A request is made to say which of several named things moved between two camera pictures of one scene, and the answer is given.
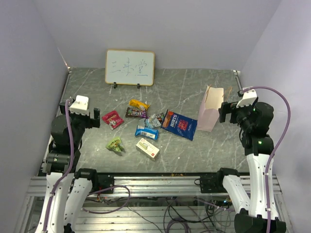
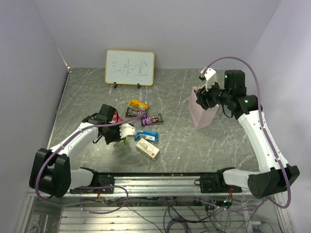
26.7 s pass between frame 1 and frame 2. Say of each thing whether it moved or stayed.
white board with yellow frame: stayed
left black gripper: moved
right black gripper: moved
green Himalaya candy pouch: moved
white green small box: stayed
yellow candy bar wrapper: stayed
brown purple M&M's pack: stayed
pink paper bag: moved
